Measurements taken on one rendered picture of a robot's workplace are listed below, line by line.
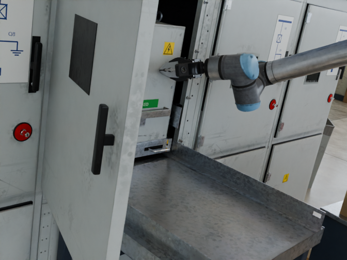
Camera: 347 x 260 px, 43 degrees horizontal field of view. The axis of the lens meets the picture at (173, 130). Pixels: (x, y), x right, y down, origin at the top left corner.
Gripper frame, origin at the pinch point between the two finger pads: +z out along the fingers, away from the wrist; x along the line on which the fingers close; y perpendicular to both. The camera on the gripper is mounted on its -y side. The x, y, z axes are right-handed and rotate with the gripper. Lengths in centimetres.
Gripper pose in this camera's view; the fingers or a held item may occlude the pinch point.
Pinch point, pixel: (161, 70)
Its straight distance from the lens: 170.3
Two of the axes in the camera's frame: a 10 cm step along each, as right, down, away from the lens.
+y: 4.8, -1.8, 8.6
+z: -8.7, -0.3, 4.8
